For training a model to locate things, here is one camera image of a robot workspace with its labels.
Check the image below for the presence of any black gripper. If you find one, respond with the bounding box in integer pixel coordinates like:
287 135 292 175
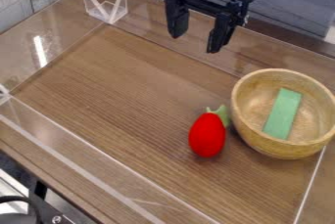
164 0 252 54

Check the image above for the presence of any green rectangular block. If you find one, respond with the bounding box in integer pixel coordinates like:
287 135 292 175
263 88 303 140

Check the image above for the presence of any brown wooden bowl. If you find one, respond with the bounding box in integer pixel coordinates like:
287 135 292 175
231 68 335 159

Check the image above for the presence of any red plush strawberry toy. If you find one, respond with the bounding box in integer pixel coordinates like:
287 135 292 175
189 105 231 157

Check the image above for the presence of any clear acrylic corner bracket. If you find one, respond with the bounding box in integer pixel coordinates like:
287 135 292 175
83 0 129 24

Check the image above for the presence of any clear acrylic tray wall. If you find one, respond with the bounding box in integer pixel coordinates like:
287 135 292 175
0 84 219 224

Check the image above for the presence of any black cable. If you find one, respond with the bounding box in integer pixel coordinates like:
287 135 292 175
0 195 45 224

